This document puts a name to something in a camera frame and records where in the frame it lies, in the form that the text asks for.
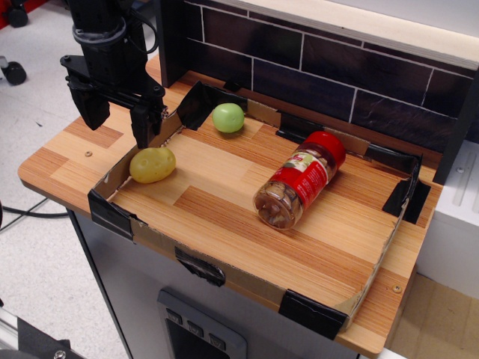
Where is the black chair caster wheel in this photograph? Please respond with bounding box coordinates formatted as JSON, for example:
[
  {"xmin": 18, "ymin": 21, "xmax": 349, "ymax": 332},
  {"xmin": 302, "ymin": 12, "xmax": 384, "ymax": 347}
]
[{"xmin": 0, "ymin": 56, "xmax": 27, "ymax": 85}]

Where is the red-capped basil spice bottle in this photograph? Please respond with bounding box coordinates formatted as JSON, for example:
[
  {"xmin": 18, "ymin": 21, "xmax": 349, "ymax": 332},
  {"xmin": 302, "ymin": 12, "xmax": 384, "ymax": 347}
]
[{"xmin": 253, "ymin": 131, "xmax": 346, "ymax": 230}]

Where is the grey control panel with buttons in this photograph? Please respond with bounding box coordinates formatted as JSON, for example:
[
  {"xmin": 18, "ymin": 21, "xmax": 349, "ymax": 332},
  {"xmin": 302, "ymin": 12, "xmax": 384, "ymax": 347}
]
[{"xmin": 157, "ymin": 289, "xmax": 248, "ymax": 359}]

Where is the dark brick backsplash panel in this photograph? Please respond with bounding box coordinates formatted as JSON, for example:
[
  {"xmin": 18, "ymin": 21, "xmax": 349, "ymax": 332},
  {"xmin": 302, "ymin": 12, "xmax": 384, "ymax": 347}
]
[{"xmin": 154, "ymin": 1, "xmax": 478, "ymax": 164}]

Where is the green toy apple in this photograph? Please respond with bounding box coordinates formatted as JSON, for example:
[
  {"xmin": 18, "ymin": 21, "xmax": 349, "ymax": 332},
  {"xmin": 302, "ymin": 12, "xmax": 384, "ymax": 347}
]
[{"xmin": 212, "ymin": 103, "xmax": 245, "ymax": 133}]

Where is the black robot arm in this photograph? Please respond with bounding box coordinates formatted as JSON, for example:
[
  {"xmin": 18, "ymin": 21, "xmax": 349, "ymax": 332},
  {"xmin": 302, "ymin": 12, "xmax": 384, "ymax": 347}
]
[{"xmin": 61, "ymin": 1, "xmax": 166, "ymax": 149}]

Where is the grey metal cabinet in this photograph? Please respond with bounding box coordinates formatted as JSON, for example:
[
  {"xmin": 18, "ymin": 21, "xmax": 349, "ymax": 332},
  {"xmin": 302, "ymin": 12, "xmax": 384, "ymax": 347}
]
[{"xmin": 70, "ymin": 212, "xmax": 358, "ymax": 358}]

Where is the black caster wheel top left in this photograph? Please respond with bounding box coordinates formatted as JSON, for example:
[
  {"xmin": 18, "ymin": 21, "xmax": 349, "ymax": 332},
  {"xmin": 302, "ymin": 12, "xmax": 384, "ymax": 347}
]
[{"xmin": 1, "ymin": 0, "xmax": 28, "ymax": 28}]

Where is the cardboard fence with black tape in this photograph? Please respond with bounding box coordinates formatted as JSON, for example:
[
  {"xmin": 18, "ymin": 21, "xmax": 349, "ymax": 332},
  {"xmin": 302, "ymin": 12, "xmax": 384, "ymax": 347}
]
[{"xmin": 88, "ymin": 82, "xmax": 430, "ymax": 339}]

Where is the yellow toy potato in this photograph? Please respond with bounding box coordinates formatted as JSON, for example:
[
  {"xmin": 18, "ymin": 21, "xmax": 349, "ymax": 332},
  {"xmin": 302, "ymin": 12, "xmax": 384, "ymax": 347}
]
[{"xmin": 129, "ymin": 147, "xmax": 176, "ymax": 184}]

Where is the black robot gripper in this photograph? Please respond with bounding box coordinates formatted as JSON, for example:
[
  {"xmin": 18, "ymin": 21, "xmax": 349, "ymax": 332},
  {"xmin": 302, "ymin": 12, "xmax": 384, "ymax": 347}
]
[{"xmin": 60, "ymin": 34, "xmax": 165, "ymax": 149}]

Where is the black floor cable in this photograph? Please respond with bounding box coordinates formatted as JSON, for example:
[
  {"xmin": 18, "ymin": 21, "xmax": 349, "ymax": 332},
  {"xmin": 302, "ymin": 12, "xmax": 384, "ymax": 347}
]
[{"xmin": 0, "ymin": 197, "xmax": 70, "ymax": 235}]

